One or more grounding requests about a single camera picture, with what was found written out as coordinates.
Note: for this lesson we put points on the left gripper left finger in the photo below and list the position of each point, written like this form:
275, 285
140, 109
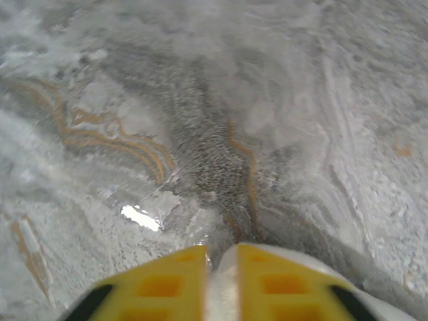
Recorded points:
160, 291

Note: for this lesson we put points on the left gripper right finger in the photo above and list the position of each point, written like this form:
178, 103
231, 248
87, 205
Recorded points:
284, 291

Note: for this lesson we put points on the white t-shirt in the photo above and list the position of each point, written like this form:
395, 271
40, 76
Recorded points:
222, 294

